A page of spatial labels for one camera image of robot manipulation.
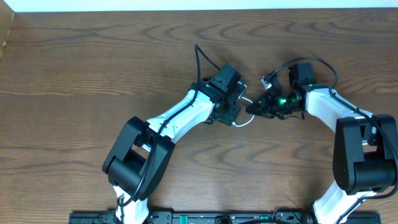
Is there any white usb cable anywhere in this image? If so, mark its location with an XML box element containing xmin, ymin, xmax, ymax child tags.
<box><xmin>231</xmin><ymin>96</ymin><xmax>256</xmax><ymax>128</ymax></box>

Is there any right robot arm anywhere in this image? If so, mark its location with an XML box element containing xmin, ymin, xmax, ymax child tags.
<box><xmin>246</xmin><ymin>58</ymin><xmax>397</xmax><ymax>223</ymax></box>

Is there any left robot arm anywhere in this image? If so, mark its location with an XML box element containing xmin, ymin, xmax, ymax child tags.
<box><xmin>102</xmin><ymin>65</ymin><xmax>246</xmax><ymax>223</ymax></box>

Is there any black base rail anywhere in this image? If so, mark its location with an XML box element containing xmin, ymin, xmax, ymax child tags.
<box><xmin>68</xmin><ymin>208</ymin><xmax>382</xmax><ymax>224</ymax></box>

